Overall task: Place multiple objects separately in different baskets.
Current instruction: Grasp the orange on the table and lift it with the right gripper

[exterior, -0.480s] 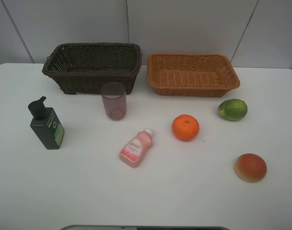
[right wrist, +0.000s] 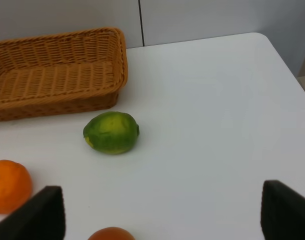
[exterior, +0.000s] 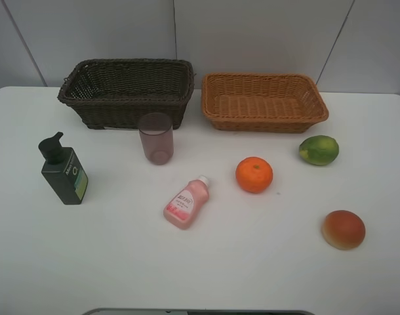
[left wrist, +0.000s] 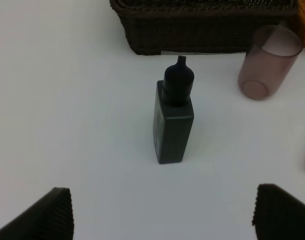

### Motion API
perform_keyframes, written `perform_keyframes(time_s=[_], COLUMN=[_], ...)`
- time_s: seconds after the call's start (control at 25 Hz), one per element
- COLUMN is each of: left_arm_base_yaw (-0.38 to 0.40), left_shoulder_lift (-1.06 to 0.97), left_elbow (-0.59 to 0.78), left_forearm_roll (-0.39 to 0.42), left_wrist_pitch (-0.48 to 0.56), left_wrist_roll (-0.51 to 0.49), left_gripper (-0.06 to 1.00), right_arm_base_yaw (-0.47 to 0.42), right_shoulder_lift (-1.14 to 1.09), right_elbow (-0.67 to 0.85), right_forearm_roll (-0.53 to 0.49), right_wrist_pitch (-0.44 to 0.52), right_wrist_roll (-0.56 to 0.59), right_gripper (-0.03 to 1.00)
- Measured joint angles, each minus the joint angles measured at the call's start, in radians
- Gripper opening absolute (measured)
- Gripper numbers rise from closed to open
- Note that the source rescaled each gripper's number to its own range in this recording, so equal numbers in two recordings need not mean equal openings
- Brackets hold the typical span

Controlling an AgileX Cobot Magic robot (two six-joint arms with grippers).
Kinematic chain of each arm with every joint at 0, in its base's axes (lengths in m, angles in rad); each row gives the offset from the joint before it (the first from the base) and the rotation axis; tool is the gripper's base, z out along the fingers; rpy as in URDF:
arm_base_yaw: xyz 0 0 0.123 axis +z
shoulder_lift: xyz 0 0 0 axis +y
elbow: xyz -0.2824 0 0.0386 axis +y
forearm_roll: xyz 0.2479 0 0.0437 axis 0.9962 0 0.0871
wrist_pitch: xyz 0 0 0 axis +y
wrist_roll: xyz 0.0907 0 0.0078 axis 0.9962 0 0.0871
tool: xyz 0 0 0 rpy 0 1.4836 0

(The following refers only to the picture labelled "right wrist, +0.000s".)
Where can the green lime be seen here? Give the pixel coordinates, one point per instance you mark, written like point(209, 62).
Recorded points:
point(112, 133)

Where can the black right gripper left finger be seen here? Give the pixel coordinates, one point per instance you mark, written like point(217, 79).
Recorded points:
point(40, 218)

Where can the brown bread bun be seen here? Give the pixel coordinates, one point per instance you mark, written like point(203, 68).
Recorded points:
point(111, 233)

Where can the orange wicker basket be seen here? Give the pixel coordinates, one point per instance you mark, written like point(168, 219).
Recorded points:
point(65, 73)

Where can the orange mandarin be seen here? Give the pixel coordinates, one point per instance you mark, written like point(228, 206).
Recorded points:
point(16, 186)

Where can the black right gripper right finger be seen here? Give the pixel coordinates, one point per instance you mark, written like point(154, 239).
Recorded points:
point(282, 215)

